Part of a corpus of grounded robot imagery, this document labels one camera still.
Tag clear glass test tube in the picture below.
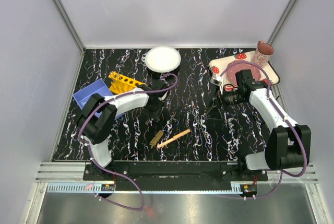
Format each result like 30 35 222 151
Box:
109 72 123 84

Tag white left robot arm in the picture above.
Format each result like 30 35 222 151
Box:
77 80 169 168

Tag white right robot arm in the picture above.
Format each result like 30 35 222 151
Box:
206 69 311 178

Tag pink dotted plate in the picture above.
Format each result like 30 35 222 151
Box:
225 60 261 82

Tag brown test tube brush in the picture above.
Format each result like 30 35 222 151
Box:
149 129 164 149

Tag wooden test tube clamp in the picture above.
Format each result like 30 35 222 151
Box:
157 128 191 148

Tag strawberry pattern tray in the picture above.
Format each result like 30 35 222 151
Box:
208 50 281 94

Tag yellow test tube rack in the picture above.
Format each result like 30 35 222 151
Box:
108 75 144 95

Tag pink patterned mug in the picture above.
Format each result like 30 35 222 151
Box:
252 41 274 68

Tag white paper plate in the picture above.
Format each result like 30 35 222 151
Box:
145 46 181 73

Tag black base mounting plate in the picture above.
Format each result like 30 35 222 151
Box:
83 161 268 192

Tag blue plastic bin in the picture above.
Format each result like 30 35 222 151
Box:
73 78 113 110

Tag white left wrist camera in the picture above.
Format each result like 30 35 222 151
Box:
158 91 169 102

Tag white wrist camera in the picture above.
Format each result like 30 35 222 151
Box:
158 91 169 102
210 74 224 86

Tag metal wire tongs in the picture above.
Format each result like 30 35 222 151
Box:
192 102 206 146

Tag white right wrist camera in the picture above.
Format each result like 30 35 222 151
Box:
210 74 224 86

